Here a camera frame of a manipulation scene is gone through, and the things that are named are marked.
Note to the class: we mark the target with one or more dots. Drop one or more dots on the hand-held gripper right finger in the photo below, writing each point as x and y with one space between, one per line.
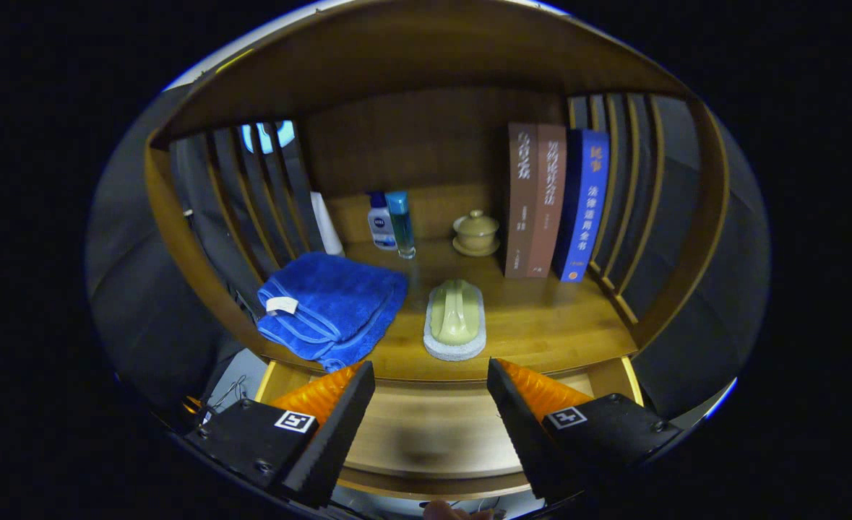
523 433

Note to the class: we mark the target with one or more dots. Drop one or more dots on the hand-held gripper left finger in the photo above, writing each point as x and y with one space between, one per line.
339 433

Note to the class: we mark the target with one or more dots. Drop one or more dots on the wooden drawer with black knob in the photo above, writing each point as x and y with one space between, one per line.
433 433

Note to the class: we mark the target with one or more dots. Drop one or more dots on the green scrub brush white sponge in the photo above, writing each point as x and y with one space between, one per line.
454 318

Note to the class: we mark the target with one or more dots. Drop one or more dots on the wooden countertop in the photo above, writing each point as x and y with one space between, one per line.
541 325

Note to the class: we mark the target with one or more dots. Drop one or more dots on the wooden cabinet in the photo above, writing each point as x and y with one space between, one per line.
411 144

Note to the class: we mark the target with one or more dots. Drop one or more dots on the folded blue towel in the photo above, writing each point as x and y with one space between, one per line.
332 296

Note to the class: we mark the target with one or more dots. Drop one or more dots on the white bottle with blue cap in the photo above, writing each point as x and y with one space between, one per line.
381 231

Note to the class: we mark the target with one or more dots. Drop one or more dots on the beige lidded teacup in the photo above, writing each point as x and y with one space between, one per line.
476 231

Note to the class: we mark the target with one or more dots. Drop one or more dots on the white tube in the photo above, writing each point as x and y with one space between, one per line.
324 224

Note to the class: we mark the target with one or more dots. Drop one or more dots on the teal bottle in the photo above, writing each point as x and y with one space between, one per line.
401 224

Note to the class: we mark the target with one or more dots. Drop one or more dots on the dark brown book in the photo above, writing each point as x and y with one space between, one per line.
521 209

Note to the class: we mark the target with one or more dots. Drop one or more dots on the reddish brown book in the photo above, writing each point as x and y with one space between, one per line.
547 209

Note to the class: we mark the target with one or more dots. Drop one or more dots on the blue book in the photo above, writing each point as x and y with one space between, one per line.
581 209

